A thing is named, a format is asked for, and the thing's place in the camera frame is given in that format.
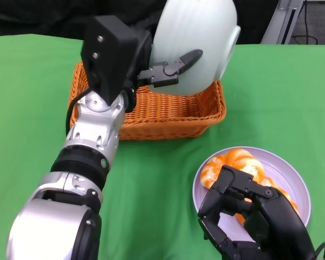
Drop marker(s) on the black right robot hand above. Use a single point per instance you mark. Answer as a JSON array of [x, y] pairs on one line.
[[276, 222]]

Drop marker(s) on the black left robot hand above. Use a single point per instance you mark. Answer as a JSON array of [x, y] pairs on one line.
[[162, 74]]

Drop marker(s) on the pale grey-green bowl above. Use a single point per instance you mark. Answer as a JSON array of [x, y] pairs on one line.
[[189, 32]]

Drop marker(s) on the orange white twisted bread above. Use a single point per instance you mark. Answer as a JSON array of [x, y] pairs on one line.
[[238, 159]]

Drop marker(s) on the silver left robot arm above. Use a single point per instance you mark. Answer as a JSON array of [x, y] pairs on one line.
[[92, 127]]

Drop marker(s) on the orange wicker basket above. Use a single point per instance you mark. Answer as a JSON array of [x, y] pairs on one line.
[[165, 113]]

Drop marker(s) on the lavender round plate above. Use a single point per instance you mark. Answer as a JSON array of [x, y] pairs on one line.
[[287, 168]]

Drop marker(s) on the green tablecloth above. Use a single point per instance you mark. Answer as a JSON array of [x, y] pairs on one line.
[[273, 94]]

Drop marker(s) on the black backdrop curtain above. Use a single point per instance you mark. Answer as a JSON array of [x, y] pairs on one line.
[[43, 16]]

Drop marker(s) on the grey metal frame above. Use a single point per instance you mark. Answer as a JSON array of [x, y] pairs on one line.
[[277, 27]]

